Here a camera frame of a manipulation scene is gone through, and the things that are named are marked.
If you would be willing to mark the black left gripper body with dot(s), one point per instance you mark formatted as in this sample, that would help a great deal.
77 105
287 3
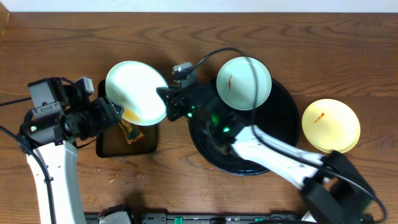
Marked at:
111 110

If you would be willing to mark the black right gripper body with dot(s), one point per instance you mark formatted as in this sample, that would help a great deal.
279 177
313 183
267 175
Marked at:
179 108

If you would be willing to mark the orange green sponge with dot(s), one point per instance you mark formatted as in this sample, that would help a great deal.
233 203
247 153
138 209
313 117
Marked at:
131 132

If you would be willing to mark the pale green plate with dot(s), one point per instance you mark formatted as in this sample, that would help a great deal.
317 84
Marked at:
243 84
134 85

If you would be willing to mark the yellow plate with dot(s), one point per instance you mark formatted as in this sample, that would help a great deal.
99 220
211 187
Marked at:
330 125

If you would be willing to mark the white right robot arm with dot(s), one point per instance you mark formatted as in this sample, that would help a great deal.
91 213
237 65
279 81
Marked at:
230 132

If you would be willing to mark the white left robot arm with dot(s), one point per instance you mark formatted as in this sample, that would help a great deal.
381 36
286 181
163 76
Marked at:
52 153

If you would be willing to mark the round black tray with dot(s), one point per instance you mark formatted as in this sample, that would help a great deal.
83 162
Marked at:
278 116

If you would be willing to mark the rectangular black water tray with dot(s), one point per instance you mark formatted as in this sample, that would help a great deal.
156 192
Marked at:
112 143

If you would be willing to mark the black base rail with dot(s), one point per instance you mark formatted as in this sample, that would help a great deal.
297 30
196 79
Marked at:
163 218

